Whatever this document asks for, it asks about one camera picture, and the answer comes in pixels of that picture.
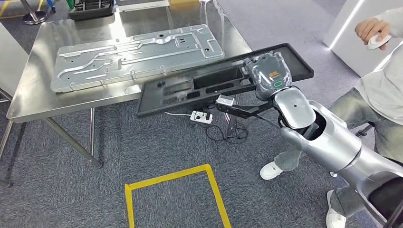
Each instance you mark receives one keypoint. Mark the white pillar with light strip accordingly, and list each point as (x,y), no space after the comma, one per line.
(346,31)

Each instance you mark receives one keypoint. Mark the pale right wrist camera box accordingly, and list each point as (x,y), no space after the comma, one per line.
(225,100)

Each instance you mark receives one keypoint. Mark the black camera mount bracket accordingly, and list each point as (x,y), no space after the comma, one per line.
(245,110)

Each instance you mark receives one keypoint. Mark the chrome stanchion post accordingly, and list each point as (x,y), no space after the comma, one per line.
(33,17)

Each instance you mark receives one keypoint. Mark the black crate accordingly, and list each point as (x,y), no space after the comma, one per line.
(91,11)

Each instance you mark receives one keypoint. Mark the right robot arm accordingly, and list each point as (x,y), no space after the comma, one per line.
(327,141)

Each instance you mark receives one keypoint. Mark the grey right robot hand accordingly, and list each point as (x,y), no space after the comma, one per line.
(269,75)

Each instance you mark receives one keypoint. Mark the person's right hand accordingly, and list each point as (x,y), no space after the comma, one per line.
(370,28)

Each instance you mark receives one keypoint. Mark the steel workbench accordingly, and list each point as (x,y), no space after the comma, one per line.
(41,94)

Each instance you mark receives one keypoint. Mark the white handheld controller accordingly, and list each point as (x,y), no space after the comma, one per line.
(379,41)

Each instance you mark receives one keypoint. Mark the person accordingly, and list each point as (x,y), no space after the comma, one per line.
(384,88)

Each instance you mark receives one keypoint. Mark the stamped sheet metal panel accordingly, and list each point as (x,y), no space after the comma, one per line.
(141,53)

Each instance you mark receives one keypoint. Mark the yellow floor tape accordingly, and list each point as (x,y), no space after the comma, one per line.
(217,195)

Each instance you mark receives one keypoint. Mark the long black plastic part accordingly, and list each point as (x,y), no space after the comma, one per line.
(296,66)

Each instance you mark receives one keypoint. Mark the white power strip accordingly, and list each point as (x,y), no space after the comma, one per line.
(201,117)

